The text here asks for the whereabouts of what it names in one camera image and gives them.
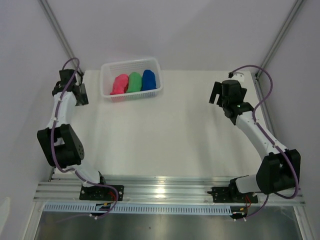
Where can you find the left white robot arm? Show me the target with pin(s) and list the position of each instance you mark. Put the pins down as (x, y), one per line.
(59, 142)

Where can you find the blue towel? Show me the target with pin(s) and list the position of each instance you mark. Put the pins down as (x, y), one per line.
(148, 80)

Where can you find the aluminium corner post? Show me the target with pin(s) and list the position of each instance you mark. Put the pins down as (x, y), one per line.
(56, 27)
(282, 32)

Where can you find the green towel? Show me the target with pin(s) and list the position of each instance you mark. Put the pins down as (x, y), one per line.
(134, 83)

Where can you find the white slotted cable duct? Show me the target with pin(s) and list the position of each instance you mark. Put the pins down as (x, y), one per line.
(121, 208)

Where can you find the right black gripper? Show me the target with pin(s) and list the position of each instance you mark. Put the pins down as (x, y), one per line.
(217, 90)

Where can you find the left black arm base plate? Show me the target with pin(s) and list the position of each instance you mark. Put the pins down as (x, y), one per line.
(96, 193)

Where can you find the left aluminium corner post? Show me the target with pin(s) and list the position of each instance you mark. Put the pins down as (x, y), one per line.
(56, 27)

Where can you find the pink towel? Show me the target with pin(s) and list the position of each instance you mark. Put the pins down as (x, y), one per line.
(120, 84)

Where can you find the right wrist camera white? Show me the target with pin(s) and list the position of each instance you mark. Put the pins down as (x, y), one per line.
(235, 75)

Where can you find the aluminium rail frame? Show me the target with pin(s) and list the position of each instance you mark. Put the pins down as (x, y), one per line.
(166, 190)

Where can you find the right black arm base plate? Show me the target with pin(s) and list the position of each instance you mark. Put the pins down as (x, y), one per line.
(230, 195)

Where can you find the white plastic basket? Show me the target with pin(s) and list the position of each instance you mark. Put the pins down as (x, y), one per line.
(109, 72)

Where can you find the right aluminium corner post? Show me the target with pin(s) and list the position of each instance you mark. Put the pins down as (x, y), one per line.
(282, 32)

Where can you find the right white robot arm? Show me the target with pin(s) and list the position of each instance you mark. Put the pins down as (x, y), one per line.
(280, 166)

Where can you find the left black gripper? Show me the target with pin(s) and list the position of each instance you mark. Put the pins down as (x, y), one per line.
(83, 99)

